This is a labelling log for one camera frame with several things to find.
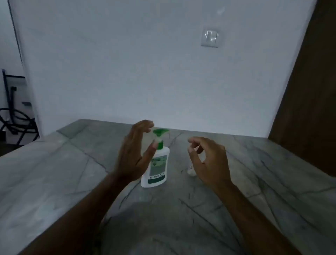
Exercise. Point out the person's right hand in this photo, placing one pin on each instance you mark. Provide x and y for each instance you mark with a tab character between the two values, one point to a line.
212	165

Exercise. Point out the person's left hand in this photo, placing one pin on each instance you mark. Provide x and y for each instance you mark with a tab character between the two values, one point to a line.
131	160

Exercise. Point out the small clear bottle red label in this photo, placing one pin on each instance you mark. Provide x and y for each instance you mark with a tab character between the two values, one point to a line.
191	172

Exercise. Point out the white green hand sanitizer bottle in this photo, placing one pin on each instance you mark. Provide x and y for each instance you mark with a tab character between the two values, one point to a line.
157	170

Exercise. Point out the person's right forearm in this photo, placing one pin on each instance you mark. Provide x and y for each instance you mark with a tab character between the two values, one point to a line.
252	223

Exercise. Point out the person's left forearm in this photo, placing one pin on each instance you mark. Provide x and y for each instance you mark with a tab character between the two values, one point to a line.
86	215

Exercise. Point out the dark brown wooden panel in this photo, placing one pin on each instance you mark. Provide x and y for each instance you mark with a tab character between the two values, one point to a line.
309	92

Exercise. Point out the white wall switch plate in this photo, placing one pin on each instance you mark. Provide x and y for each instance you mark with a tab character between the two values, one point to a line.
210	36

